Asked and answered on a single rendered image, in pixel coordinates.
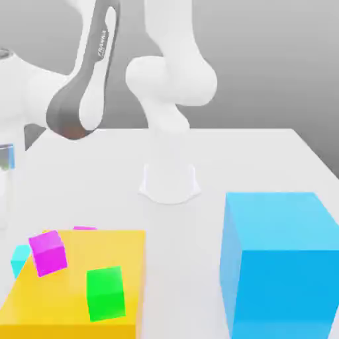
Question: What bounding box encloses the large blue box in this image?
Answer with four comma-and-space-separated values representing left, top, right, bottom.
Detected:
218, 191, 339, 339

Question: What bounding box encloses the small green cube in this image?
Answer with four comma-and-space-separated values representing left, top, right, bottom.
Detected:
86, 266, 127, 323

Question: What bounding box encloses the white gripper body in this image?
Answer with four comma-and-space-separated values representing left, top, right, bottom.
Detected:
0, 168, 13, 230

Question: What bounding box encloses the large yellow box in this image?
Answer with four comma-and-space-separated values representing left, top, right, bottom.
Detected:
0, 229, 147, 339

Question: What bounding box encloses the small cyan cube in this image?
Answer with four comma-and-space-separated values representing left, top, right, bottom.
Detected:
10, 244, 33, 281

